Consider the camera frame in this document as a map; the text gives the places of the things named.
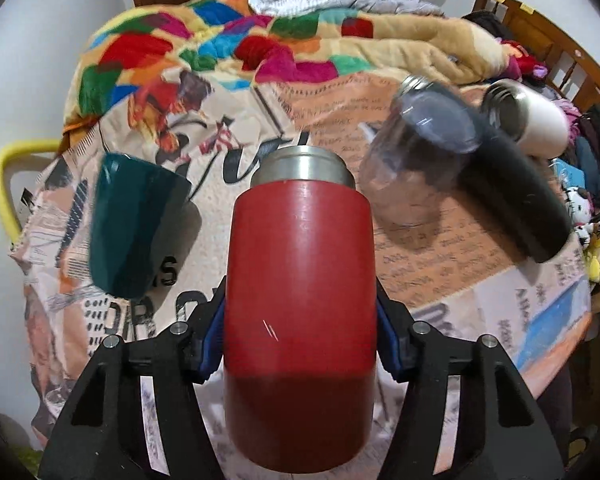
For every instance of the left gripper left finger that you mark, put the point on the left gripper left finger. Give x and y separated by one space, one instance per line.
100 432

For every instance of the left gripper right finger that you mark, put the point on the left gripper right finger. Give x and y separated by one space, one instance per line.
501 431

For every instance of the red thermos bottle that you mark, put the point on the red thermos bottle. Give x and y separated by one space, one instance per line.
300 322

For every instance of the dark green cup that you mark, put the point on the dark green cup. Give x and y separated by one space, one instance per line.
136 207

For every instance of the clear plastic cup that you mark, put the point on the clear plastic cup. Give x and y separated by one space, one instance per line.
416 156

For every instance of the dalmatian plush toy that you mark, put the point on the dalmatian plush toy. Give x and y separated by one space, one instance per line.
580 210

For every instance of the black thermos bottle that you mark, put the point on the black thermos bottle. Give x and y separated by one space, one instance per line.
492 167

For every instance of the white thermos bottle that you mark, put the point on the white thermos bottle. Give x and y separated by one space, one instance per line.
537 125

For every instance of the wooden bed headboard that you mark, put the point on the wooden bed headboard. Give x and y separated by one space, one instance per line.
572 72

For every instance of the red plush toy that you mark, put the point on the red plush toy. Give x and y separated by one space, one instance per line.
522 63

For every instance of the colourful patchwork blanket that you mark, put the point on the colourful patchwork blanket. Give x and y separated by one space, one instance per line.
231 41

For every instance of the white grey crumpled cloth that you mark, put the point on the white grey crumpled cloth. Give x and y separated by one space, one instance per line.
292 8

